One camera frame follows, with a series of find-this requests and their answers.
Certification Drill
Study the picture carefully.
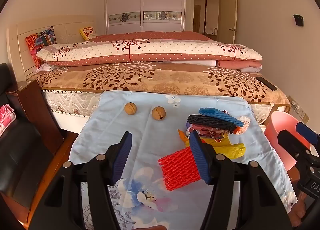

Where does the orange peel piece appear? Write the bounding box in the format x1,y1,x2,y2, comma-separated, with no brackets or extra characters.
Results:
178,129,191,146

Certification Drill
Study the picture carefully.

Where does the person's right hand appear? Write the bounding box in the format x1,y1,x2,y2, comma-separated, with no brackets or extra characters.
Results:
290,191,309,228

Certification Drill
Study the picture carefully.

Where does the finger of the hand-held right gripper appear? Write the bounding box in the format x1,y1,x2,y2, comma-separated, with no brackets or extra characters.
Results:
277,130,314,168
296,122,320,146

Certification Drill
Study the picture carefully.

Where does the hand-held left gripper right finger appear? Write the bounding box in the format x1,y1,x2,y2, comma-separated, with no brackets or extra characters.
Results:
189,131,293,230

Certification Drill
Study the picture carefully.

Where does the black leather chair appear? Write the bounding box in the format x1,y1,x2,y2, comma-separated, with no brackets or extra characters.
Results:
0,63,55,209

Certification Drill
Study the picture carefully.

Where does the yellow floral pillow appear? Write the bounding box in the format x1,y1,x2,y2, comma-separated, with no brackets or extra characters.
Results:
79,27,98,41

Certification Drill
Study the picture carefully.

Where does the brown leaf print blanket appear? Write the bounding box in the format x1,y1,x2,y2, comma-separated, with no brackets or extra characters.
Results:
30,62,291,106

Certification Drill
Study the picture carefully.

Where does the pink dotted cloth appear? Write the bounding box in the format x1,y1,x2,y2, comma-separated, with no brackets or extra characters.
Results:
0,103,16,137

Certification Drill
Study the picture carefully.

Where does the cream bed headboard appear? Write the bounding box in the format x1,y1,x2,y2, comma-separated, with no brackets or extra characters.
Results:
7,15,100,80

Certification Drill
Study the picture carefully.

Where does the colourful printed pillow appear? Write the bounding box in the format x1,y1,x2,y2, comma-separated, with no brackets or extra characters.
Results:
25,26,57,69

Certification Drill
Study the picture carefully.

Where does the blue foam net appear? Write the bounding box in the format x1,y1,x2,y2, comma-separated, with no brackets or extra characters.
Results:
199,108,245,128

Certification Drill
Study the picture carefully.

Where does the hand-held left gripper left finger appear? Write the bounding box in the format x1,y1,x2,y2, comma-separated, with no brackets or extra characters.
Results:
29,131,133,230

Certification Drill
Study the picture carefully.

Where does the cream room door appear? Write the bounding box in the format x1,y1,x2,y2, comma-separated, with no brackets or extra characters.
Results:
220,0,237,44

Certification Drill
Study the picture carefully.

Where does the crumpled printed paper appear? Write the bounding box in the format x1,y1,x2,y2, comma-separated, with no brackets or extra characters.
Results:
186,123,229,140

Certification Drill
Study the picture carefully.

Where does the dark wooden nightstand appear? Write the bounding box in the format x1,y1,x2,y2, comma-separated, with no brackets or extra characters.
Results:
5,79,65,156

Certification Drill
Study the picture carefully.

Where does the white folded sheet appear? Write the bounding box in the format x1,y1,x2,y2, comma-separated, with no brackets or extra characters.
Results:
162,59,218,68

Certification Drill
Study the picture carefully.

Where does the black foam net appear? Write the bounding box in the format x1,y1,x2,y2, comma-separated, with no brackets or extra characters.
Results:
187,114,237,134

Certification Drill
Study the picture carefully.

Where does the black smartphone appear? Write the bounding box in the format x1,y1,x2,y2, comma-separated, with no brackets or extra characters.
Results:
256,76,278,92

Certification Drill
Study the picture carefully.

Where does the pink folded blanket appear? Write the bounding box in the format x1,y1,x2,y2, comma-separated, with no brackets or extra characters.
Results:
216,59,262,71

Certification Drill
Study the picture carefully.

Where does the pink plastic bucket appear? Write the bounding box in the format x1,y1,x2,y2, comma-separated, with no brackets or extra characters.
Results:
264,110,313,171

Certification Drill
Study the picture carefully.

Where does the yellow plastic bag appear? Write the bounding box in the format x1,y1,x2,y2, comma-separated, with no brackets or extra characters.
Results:
200,133,247,159

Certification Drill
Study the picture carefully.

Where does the red foam net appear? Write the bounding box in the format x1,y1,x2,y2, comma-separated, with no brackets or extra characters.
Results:
158,146,208,191

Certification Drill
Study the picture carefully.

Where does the red dotted quilt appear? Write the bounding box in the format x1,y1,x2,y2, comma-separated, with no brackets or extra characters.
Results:
91,31,220,44

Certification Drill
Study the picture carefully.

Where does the light blue floral cloth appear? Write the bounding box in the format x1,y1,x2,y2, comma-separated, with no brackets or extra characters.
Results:
68,90,298,230

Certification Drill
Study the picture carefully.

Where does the brown hallway door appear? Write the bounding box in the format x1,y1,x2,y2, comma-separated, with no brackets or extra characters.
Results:
194,0,222,36

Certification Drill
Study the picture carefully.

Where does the folded dotted quilt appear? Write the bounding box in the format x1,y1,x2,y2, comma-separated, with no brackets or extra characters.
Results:
36,38,263,67

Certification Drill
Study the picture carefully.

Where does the walnut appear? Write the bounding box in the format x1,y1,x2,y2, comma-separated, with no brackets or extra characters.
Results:
152,106,166,121
124,102,138,115

